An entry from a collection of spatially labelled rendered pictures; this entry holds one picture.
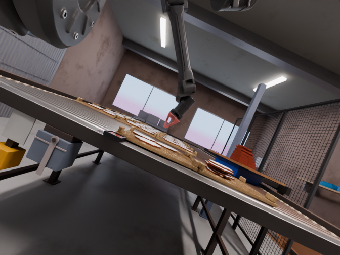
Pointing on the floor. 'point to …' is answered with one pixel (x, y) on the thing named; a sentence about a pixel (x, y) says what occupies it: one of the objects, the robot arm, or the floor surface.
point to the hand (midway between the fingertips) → (165, 126)
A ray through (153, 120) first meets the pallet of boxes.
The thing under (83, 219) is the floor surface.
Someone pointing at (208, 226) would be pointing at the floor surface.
